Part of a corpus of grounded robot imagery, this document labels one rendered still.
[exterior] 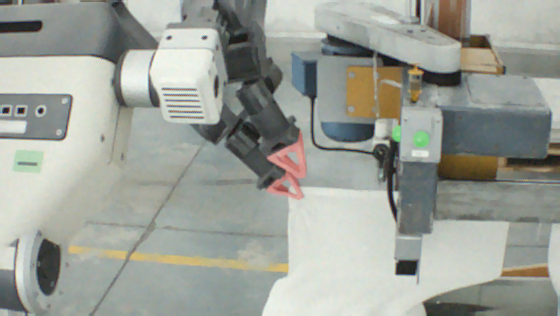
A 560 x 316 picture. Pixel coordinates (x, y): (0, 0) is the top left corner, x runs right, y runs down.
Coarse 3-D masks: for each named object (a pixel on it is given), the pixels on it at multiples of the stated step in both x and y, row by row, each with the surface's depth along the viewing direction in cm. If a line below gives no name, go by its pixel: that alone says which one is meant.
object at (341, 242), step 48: (336, 192) 163; (384, 192) 161; (288, 240) 170; (336, 240) 168; (384, 240) 166; (432, 240) 164; (480, 240) 162; (288, 288) 171; (336, 288) 169; (384, 288) 168; (432, 288) 166
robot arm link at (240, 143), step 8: (240, 128) 161; (248, 128) 164; (232, 136) 159; (240, 136) 159; (248, 136) 160; (256, 136) 165; (224, 144) 162; (232, 144) 160; (240, 144) 159; (248, 144) 160; (256, 144) 161; (232, 152) 161; (240, 152) 160; (248, 152) 160
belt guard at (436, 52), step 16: (320, 16) 176; (336, 16) 170; (352, 16) 169; (368, 16) 169; (336, 32) 172; (352, 32) 166; (368, 32) 161; (384, 32) 156; (400, 32) 154; (416, 32) 154; (432, 32) 155; (384, 48) 157; (400, 48) 152; (416, 48) 147; (432, 48) 144; (448, 48) 143; (432, 64) 145; (448, 64) 144
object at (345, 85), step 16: (320, 64) 176; (336, 64) 176; (352, 64) 175; (368, 64) 174; (320, 80) 178; (336, 80) 177; (352, 80) 175; (368, 80) 175; (320, 96) 179; (336, 96) 179; (352, 96) 177; (368, 96) 176; (384, 96) 176; (320, 112) 181; (336, 112) 180; (352, 112) 178; (368, 112) 178; (384, 112) 177
